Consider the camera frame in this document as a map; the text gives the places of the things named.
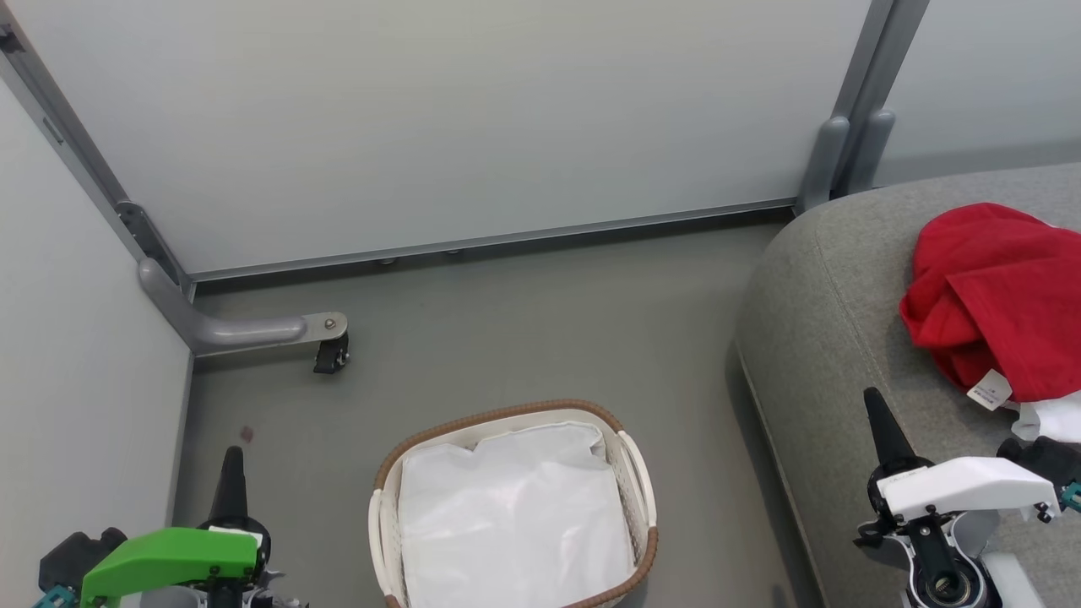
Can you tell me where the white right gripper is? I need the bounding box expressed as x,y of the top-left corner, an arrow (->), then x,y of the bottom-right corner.
854,387 -> 1062,551

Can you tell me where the black caster wheel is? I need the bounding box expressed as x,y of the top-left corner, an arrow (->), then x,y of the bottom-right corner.
312,332 -> 351,376

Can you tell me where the plain red shirt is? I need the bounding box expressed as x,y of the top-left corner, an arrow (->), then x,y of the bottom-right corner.
899,202 -> 1081,413

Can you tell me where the grey partition post with feet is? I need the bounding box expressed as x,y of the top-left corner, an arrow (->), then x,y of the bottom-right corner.
793,0 -> 932,214

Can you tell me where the white basket liner cloth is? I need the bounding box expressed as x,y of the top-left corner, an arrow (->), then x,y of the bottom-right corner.
395,421 -> 638,608

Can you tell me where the white laundry basket brown rim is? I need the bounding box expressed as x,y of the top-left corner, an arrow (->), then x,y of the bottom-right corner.
367,399 -> 660,608

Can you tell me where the grey hinged partition post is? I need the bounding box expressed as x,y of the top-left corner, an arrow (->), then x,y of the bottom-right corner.
0,24 -> 197,298

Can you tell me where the grey fabric sofa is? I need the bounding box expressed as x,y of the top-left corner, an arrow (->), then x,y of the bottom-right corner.
732,161 -> 1081,608

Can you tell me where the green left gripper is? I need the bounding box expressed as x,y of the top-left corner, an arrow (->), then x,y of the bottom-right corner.
79,445 -> 273,608

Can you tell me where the grey partition foot tube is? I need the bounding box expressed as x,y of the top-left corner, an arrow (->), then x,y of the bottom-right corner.
138,257 -> 350,356

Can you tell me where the grey partition bottom rail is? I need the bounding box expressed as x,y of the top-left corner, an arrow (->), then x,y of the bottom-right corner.
185,198 -> 800,285

